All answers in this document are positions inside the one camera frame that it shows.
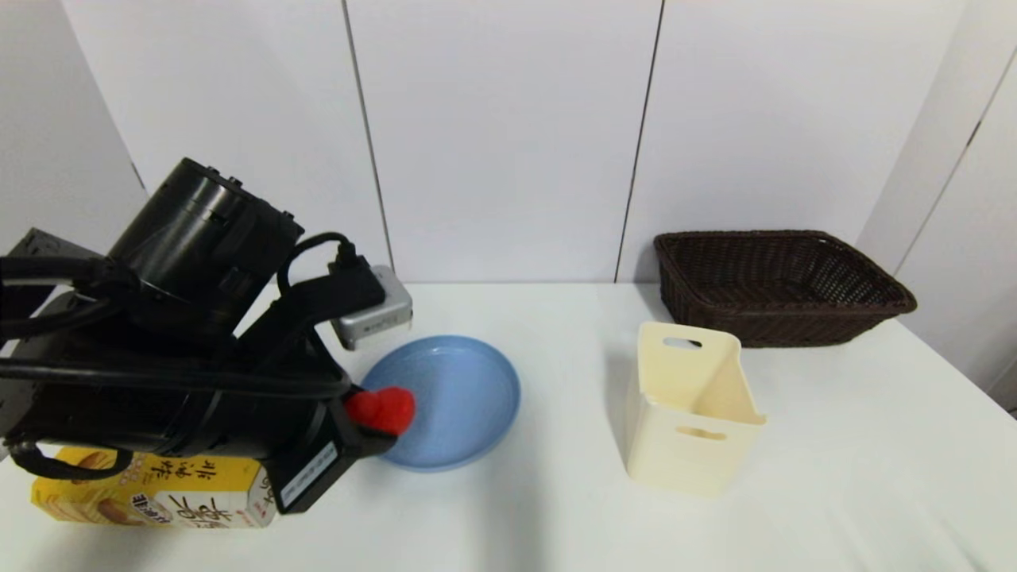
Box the dark brown wicker basket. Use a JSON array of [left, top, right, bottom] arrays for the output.
[[654, 230, 918, 349]]

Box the red rubber duck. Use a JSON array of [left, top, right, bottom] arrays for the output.
[[345, 386, 416, 437]]

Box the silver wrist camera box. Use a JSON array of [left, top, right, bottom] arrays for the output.
[[329, 265, 415, 351]]

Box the cream plastic storage bin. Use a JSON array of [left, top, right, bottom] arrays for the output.
[[625, 321, 768, 499]]

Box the yellow snack box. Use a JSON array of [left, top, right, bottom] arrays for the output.
[[31, 446, 278, 530]]

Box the blue round plate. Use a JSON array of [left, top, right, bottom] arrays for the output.
[[359, 334, 522, 473]]

